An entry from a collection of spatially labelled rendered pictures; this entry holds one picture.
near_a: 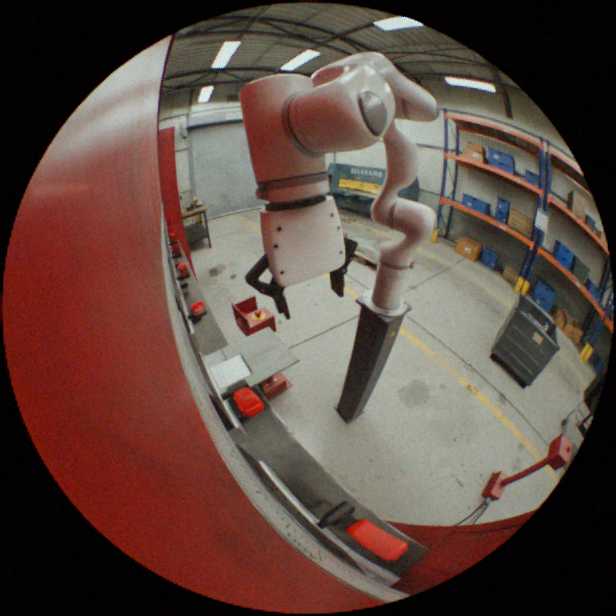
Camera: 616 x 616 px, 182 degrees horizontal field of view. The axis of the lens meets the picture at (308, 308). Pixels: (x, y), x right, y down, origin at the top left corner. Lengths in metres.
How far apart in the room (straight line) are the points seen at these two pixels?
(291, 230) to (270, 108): 0.14
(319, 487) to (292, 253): 0.56
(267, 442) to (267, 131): 0.67
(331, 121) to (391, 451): 1.64
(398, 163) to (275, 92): 0.46
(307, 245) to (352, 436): 1.45
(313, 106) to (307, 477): 0.69
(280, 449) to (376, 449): 1.05
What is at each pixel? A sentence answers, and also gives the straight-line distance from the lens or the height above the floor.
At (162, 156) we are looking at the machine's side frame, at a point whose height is 1.93.
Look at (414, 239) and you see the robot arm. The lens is 0.69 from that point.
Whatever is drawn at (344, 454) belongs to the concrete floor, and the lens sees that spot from 1.55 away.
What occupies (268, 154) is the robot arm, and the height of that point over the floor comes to 1.51.
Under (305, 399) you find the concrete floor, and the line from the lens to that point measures 1.68.
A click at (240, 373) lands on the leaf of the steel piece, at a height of 1.00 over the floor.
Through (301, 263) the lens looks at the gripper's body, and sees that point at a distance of 0.26.
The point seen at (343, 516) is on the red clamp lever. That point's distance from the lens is 0.23.
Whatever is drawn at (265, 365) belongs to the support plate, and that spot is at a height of 1.00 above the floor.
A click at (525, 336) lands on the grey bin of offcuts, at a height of 0.52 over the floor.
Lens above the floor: 1.50
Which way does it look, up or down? 38 degrees down
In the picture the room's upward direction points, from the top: straight up
